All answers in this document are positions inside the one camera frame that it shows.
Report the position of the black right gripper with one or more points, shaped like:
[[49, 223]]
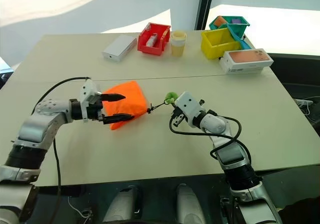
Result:
[[178, 118]]

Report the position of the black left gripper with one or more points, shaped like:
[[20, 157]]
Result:
[[96, 108]]

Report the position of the orange fabric pouch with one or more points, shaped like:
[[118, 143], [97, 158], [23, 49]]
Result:
[[127, 104]]

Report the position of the green pom-pom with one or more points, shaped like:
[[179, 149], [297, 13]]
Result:
[[170, 96]]

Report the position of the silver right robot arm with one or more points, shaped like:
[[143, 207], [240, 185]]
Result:
[[232, 156]]

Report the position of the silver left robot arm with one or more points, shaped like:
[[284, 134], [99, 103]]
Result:
[[37, 128]]

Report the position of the white tube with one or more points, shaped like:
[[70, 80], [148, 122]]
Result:
[[151, 40]]

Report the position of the flat white box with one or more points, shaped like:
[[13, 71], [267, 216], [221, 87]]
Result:
[[118, 48]]

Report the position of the red plastic bin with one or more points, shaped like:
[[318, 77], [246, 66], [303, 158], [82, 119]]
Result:
[[146, 47]]

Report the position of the cream plastic cup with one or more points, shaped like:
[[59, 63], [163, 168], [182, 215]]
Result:
[[178, 45]]

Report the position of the yellow plastic bin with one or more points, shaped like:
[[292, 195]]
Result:
[[215, 47]]

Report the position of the white rounded robot foot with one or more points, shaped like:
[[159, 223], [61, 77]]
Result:
[[123, 204], [188, 204]]

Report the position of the white phone box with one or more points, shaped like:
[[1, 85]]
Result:
[[246, 63]]

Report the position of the blue plastic bin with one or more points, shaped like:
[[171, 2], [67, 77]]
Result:
[[246, 44]]

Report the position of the orange card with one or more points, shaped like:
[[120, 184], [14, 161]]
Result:
[[220, 22]]

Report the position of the teal plastic bin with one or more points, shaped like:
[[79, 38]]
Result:
[[240, 28]]

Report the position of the purple card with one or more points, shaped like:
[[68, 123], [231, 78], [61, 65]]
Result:
[[236, 21]]

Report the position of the dark window pillar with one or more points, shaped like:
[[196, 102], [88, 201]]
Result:
[[203, 7]]

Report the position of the dark object at table side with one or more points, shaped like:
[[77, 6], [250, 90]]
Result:
[[5, 74]]

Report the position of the white power strip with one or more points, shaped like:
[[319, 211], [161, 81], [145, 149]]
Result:
[[301, 103]]

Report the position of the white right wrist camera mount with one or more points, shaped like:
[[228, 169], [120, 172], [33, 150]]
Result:
[[188, 104]]

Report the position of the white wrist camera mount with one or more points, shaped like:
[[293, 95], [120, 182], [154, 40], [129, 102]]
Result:
[[88, 89], [188, 104]]

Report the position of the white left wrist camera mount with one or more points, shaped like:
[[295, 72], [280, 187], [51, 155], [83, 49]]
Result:
[[88, 89]]

